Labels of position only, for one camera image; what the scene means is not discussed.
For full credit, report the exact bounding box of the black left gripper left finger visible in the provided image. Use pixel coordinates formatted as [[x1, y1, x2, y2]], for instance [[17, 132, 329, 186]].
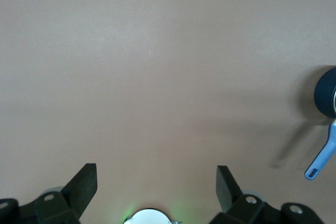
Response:
[[0, 163, 98, 224]]

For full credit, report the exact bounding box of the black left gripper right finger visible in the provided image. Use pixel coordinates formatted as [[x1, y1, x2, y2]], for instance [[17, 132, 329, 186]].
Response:
[[209, 165, 324, 224]]

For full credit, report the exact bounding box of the dark blue pot, blue handle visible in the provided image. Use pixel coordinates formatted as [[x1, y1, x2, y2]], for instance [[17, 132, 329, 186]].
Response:
[[304, 66, 336, 181]]

